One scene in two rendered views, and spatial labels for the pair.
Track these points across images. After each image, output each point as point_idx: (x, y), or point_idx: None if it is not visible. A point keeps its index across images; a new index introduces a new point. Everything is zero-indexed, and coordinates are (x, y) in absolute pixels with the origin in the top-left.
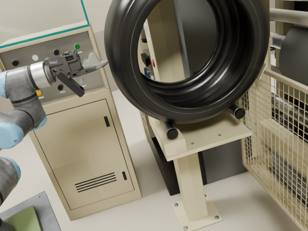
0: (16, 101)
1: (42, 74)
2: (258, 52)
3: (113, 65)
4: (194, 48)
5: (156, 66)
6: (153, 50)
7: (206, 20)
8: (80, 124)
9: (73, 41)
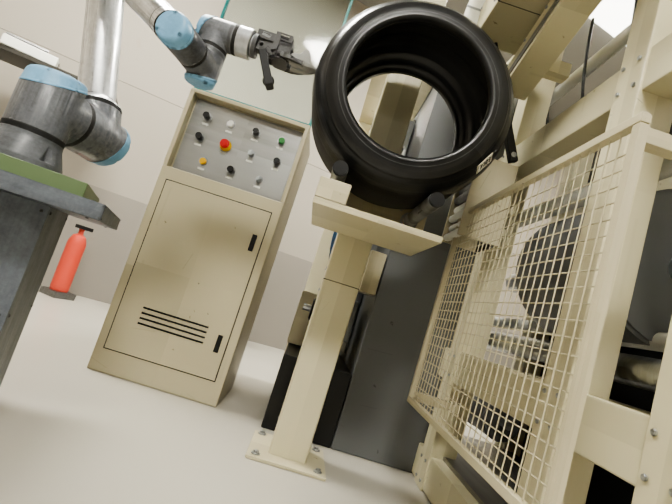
0: (203, 40)
1: (249, 32)
2: (488, 131)
3: (324, 55)
4: None
5: None
6: None
7: None
8: (218, 224)
9: (281, 134)
